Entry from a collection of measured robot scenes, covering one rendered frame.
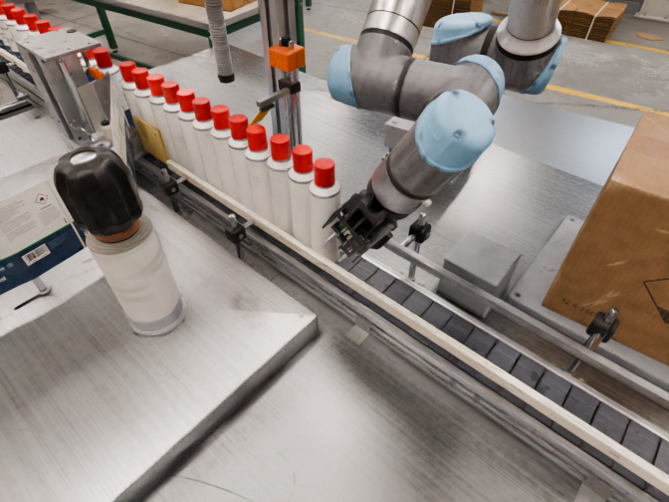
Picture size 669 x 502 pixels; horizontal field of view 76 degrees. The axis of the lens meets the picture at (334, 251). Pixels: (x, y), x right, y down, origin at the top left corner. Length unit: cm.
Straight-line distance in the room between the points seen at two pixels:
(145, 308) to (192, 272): 15
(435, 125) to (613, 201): 32
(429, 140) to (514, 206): 62
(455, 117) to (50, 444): 63
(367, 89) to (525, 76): 48
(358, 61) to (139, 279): 41
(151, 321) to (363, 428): 35
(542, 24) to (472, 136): 51
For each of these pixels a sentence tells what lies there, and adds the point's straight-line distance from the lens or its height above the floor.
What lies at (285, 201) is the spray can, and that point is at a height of 97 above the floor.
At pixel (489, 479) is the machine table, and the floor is 83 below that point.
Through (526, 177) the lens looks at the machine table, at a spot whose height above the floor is 83.
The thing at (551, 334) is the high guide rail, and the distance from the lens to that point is 66.
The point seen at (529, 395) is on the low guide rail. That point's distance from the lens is 65.
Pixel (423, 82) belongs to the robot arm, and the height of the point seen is 123.
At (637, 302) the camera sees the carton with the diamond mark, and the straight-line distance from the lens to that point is 79.
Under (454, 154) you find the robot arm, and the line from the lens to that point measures 46.
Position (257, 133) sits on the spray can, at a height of 108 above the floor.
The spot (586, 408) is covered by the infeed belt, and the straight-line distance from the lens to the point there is 72.
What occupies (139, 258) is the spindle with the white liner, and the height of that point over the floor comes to 104.
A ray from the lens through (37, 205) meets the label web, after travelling 81.
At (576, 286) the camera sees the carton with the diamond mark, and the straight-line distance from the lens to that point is 79.
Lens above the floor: 145
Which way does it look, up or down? 45 degrees down
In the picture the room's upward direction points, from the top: straight up
